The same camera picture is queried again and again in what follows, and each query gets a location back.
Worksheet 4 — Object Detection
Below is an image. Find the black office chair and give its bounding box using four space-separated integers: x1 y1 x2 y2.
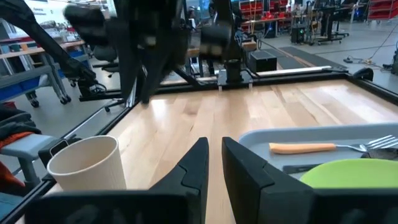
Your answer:
91 44 120 79

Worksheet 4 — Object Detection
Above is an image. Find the fork with wooden handle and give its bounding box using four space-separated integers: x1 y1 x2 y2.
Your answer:
268 134 398 156

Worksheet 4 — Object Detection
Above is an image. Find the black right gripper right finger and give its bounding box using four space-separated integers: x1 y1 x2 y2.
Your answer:
221 136 398 224

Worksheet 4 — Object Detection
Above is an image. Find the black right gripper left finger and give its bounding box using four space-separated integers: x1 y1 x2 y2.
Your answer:
24 136 210 224

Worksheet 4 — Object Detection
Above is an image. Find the red shelf rack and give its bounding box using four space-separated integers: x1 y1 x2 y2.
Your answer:
366 0 398 23

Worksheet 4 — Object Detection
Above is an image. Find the black table-level camera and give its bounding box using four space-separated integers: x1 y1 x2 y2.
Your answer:
37 138 82 160

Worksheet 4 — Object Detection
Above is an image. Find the lime green plate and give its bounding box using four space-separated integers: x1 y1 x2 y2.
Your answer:
299 158 398 190

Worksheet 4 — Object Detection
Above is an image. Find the grey workshop cart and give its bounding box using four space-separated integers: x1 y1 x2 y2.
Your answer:
0 39 95 109

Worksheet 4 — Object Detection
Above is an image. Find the aluminium profile bar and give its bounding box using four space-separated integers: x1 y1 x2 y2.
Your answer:
125 77 138 108

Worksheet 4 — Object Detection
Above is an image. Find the black curved table clamp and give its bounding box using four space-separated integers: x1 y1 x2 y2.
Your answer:
352 67 374 82

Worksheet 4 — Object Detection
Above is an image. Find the cream ribbed cup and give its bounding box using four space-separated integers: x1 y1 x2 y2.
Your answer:
46 134 127 192

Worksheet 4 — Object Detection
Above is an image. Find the black box on floor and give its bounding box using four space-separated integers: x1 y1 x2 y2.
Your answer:
248 49 278 73

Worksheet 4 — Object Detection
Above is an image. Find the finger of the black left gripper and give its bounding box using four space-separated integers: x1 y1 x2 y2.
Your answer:
119 63 139 101
139 62 175 105

